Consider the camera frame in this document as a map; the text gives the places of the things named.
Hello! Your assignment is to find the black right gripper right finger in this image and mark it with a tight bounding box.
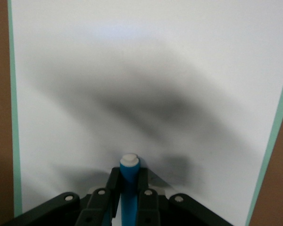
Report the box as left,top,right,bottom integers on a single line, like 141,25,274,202
136,167,234,226

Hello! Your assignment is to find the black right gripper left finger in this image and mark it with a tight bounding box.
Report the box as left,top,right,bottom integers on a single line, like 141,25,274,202
2,166,121,226

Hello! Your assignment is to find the blue marker white cap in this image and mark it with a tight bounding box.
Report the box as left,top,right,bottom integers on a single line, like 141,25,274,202
119,153,141,226

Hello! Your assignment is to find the mint green clipboard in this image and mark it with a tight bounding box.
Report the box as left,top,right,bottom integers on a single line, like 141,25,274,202
7,0,283,226

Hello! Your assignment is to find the white paper sheet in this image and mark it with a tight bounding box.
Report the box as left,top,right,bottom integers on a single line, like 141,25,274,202
11,0,283,219

